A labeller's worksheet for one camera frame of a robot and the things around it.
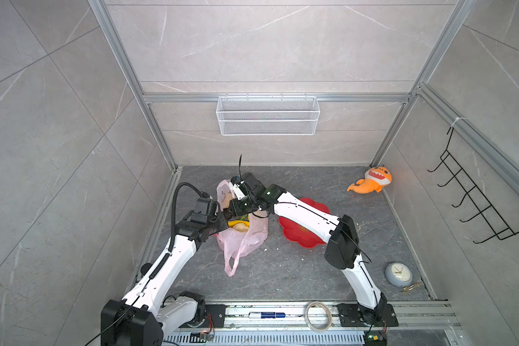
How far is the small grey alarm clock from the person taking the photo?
31.3 inches

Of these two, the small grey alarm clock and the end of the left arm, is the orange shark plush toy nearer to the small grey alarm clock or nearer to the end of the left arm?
the small grey alarm clock

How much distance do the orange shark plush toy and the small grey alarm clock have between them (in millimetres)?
371

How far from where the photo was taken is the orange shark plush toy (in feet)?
3.49
